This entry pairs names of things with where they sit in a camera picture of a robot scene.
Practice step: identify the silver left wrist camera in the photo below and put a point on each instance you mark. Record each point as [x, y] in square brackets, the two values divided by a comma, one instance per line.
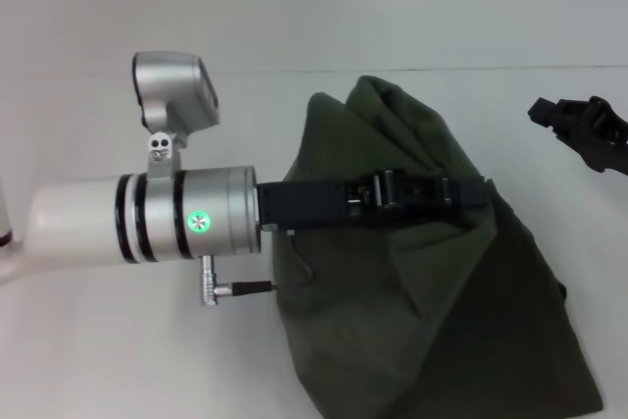
[172, 90]

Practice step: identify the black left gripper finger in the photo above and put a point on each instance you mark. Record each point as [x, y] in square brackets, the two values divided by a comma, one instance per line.
[417, 191]

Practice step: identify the silver flange clamp knob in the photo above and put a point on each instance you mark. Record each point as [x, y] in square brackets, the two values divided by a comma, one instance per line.
[213, 281]

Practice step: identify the dark green FREE t-shirt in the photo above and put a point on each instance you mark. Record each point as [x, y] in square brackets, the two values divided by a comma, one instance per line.
[441, 291]

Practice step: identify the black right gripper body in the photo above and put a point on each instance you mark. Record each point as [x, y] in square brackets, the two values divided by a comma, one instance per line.
[613, 137]

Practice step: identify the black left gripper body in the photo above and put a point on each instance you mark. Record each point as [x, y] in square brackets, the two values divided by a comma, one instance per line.
[304, 205]

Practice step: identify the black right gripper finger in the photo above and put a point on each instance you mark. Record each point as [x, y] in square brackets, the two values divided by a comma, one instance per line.
[549, 112]

